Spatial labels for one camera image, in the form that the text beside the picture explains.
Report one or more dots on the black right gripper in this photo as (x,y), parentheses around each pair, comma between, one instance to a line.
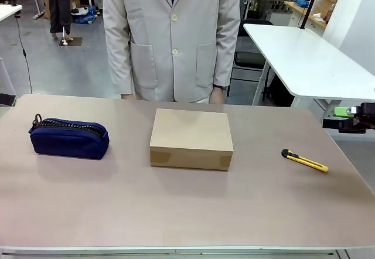
(369,112)

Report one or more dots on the navy blue zipper pouch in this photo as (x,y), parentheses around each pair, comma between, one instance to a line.
(70,143)

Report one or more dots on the brown cardboard box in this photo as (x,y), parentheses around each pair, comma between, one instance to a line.
(190,133)

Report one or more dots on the cardboard box on floor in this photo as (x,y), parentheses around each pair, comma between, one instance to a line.
(45,4)

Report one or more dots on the person's right hand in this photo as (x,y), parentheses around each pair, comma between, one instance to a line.
(127,96)

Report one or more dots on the person's left hand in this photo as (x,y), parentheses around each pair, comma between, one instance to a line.
(217,96)

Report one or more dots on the white table leg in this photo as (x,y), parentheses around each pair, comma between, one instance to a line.
(4,77)

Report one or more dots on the yellow utility knife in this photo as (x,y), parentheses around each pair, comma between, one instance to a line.
(307,162)

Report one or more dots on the black bag under table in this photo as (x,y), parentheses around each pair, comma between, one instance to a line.
(278,90)

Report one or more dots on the large white side table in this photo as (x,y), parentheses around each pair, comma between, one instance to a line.
(304,57)

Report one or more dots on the dark square stand base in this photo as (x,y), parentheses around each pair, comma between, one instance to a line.
(71,41)

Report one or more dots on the white table with black clamp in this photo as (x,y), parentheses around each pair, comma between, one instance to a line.
(8,11)

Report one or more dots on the wooden top desk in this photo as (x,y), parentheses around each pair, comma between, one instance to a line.
(315,18)

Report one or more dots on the mannequin in grey trousers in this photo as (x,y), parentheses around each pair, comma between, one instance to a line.
(60,7)

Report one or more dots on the black folding chair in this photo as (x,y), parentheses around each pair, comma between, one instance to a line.
(249,58)

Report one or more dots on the blue bag on floor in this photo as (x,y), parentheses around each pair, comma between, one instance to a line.
(85,15)

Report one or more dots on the black stand pole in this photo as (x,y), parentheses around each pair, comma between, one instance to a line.
(308,4)

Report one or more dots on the blue cloth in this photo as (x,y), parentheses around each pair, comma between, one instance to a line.
(301,2)

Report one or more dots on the black wristwatch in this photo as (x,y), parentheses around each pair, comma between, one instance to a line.
(220,87)

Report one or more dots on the person in beige coat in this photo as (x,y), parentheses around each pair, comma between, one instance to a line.
(173,51)

